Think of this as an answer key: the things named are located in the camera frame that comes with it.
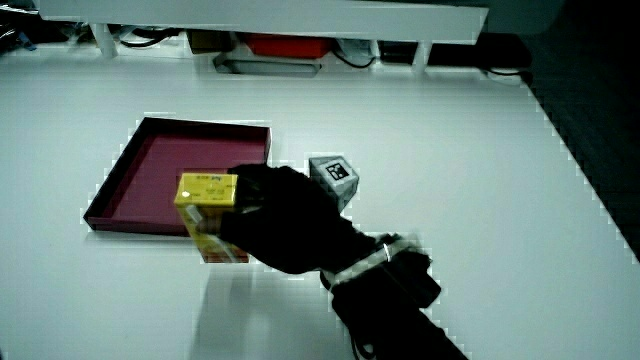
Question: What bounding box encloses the person's right hand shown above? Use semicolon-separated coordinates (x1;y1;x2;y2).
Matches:
197;155;396;276

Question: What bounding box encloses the yellow ice redtea carton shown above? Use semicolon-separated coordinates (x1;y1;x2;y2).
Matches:
173;172;250;264

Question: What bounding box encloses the maroon shallow tray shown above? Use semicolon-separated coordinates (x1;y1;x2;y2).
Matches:
82;116;273;237

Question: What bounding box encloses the grey flat tray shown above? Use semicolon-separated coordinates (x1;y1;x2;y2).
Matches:
213;52;322;79

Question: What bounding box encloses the red box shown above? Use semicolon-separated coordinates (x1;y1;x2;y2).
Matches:
244;33;334;60

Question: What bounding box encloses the white plastic bag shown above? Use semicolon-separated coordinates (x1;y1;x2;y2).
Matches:
337;38;377;64

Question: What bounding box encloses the brown cardboard box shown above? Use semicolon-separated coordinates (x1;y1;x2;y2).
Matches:
187;29;237;55

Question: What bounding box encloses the white raised shelf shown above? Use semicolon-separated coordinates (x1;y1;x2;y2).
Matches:
37;0;490;76

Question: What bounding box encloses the black flat device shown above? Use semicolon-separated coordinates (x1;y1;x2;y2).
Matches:
378;32;534;69

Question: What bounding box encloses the black cable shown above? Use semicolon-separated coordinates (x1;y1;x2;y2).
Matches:
479;66;534;86
117;27;182;50
331;47;377;70

